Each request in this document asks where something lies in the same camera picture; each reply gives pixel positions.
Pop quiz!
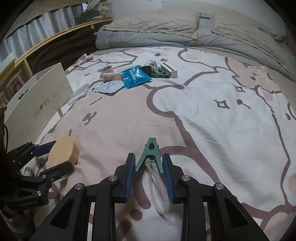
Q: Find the dark brown folded blanket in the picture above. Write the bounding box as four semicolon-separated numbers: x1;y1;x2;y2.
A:
31;27;96;74

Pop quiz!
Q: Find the cartoon print blanket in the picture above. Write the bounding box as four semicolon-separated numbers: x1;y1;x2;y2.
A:
33;47;295;240

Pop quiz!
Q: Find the round wooden lid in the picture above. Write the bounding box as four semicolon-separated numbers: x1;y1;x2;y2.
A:
46;136;79;168

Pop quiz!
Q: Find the grey duvet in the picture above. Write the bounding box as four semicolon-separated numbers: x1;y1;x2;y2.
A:
95;18;295;81

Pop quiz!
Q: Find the green plastic clip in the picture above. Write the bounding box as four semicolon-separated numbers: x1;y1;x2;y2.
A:
134;137;164;177

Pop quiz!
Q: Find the beige quilted pillow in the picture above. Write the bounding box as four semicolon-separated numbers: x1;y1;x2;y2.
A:
211;14;295;73
103;9;200;40

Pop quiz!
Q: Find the white paper sachet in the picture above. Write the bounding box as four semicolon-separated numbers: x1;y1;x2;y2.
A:
92;80;124;94

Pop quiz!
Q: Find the left beige quilted pillow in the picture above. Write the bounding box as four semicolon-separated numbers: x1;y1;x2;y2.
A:
103;9;200;40

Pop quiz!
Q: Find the white tape roll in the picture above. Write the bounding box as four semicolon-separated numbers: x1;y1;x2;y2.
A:
99;65;114;78

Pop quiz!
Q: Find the grey curtain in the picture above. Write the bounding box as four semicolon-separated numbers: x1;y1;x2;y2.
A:
1;4;83;61

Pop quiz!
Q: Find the right beige quilted pillow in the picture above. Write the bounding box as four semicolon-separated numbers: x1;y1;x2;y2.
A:
211;14;295;73

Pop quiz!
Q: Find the blue foil packet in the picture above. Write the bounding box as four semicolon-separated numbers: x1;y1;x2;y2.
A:
120;65;152;89

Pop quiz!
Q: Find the wooden stick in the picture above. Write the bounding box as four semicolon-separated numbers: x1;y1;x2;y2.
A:
102;73;122;81

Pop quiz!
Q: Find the green triangular plastic bracket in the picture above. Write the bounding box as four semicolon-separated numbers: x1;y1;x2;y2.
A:
150;63;178;78

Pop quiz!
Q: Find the white cardboard shoe box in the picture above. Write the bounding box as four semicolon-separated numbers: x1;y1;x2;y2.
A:
4;63;73;151

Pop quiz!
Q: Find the wooden shelf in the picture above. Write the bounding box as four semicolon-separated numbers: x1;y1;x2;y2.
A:
0;16;114;93

